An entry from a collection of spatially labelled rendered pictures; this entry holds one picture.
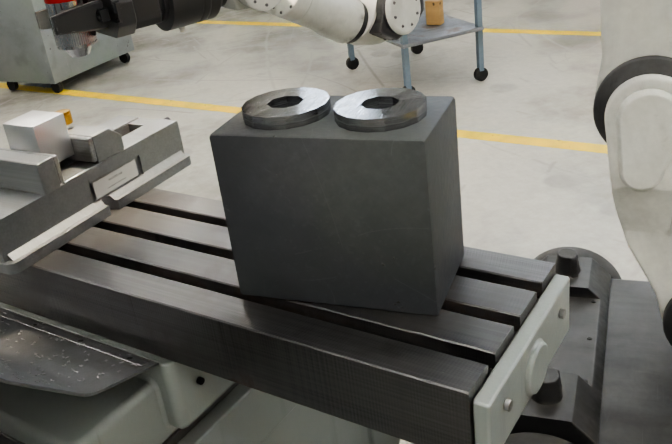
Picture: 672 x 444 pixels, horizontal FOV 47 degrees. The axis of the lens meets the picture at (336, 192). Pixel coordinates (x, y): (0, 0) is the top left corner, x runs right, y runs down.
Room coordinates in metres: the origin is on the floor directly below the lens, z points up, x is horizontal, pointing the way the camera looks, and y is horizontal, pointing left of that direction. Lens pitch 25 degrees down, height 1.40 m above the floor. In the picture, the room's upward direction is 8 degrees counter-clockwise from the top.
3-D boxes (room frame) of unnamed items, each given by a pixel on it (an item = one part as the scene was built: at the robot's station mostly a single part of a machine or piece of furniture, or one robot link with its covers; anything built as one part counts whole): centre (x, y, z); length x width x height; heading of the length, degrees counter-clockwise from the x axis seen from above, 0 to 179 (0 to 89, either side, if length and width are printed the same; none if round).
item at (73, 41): (0.92, 0.28, 1.23); 0.05 x 0.05 x 0.06
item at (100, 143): (1.04, 0.35, 1.05); 0.12 x 0.06 x 0.04; 58
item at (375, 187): (0.73, -0.01, 1.06); 0.22 x 0.12 x 0.20; 66
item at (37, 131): (1.00, 0.38, 1.07); 0.06 x 0.05 x 0.06; 58
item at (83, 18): (0.90, 0.26, 1.24); 0.06 x 0.02 x 0.03; 124
